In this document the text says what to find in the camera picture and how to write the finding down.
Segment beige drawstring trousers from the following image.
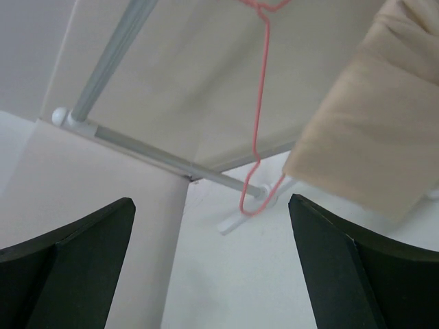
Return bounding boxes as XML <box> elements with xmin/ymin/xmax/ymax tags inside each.
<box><xmin>283</xmin><ymin>1</ymin><xmax>438</xmax><ymax>220</ymax></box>

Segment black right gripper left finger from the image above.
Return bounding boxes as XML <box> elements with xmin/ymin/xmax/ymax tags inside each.
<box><xmin>1</xmin><ymin>197</ymin><xmax>136</xmax><ymax>328</ymax></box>

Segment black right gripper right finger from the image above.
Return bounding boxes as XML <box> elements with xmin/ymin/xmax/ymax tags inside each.
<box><xmin>289</xmin><ymin>194</ymin><xmax>438</xmax><ymax>329</ymax></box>

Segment white clothes rack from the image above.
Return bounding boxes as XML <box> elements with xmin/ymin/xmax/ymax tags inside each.
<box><xmin>51</xmin><ymin>0</ymin><xmax>439</xmax><ymax>237</ymax></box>

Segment pink wire hanger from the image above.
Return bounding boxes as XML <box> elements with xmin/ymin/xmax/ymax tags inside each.
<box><xmin>239</xmin><ymin>0</ymin><xmax>291</xmax><ymax>217</ymax></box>

